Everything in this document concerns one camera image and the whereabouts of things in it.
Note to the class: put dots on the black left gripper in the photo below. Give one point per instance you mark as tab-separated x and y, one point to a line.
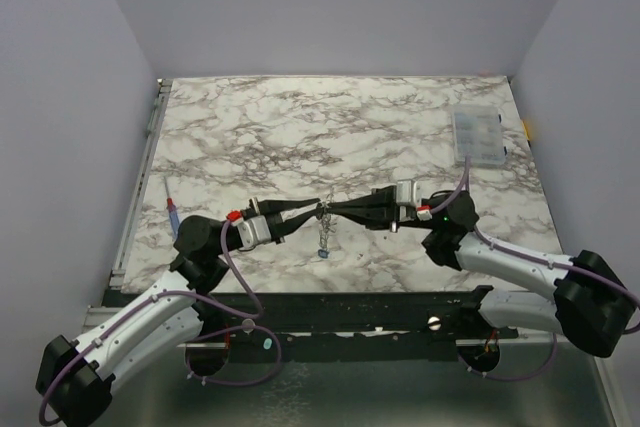
272	209

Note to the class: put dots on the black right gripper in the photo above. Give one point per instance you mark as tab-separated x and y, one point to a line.
388	207

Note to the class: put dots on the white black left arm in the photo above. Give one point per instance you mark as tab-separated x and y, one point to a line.
77	378

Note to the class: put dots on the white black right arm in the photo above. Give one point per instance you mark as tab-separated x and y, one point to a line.
579	297

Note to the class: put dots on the blue red screwdriver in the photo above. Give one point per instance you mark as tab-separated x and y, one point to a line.
171	210

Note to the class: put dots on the clear plastic organizer box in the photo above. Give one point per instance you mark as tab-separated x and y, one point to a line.
478	135

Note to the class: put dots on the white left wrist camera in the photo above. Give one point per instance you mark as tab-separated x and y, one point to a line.
252	231

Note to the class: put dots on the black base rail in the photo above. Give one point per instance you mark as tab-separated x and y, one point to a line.
349	327

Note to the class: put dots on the aluminium side rail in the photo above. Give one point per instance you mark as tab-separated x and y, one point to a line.
152	133

